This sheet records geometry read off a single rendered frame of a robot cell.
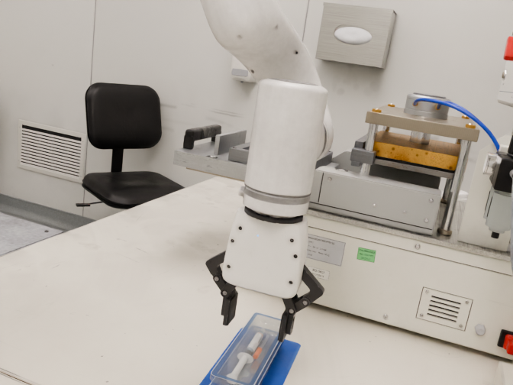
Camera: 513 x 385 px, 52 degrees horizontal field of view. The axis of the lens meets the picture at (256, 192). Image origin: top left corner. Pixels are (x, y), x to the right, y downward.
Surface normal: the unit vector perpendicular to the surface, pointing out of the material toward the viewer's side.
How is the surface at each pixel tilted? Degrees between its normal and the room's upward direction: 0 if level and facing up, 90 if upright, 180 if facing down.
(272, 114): 90
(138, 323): 0
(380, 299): 90
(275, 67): 131
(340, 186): 90
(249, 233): 87
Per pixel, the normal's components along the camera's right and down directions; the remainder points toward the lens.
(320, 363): 0.14, -0.96
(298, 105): 0.09, 0.26
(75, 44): -0.36, 0.18
